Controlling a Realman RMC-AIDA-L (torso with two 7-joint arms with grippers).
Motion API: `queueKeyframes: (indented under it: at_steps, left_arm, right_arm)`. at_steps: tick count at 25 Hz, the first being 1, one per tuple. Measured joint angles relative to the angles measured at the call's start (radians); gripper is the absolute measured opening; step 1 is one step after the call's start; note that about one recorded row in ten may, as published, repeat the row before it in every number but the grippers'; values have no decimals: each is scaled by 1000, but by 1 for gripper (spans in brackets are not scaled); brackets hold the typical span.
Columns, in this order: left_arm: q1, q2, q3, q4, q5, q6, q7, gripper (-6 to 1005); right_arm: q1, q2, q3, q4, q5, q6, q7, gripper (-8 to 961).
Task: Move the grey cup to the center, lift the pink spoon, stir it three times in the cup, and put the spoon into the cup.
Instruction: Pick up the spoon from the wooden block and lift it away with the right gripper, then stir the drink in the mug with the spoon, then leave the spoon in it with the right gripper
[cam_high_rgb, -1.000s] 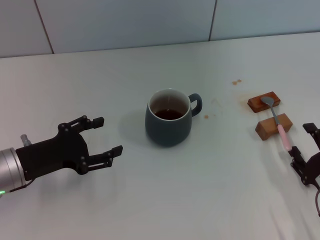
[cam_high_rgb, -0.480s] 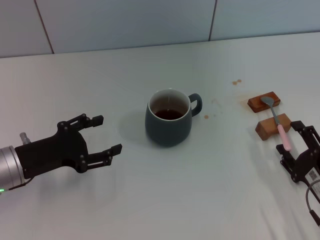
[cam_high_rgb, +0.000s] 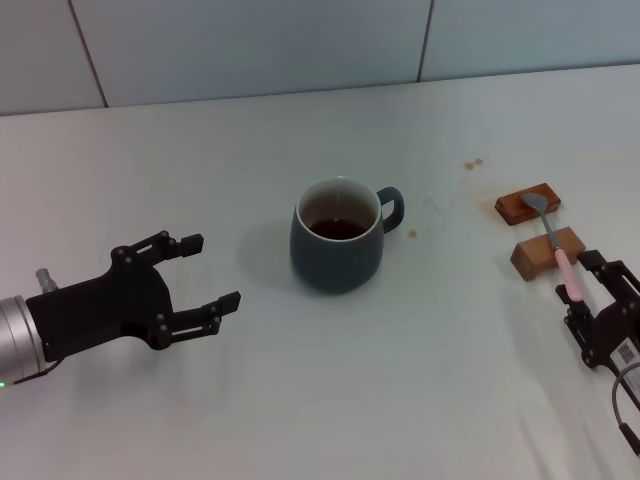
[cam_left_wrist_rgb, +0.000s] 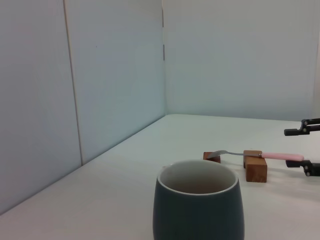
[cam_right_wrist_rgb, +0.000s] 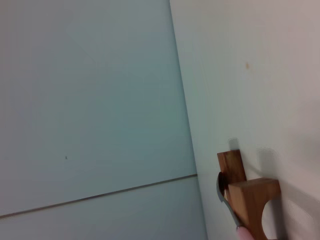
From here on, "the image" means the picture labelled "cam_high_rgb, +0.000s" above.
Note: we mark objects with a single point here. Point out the dark flat wooden block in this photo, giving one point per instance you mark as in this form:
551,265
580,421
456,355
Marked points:
515,207

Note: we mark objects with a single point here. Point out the light arched wooden block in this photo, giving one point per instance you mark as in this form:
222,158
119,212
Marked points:
535,255

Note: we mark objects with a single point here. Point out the grey ceramic cup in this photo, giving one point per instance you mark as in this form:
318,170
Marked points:
335,260

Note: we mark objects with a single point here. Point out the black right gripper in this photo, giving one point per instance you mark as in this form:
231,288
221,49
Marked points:
620,330

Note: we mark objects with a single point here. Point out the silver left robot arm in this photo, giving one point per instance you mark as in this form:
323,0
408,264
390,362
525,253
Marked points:
17,340

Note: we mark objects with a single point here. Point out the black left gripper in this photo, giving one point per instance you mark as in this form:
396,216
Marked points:
100,310

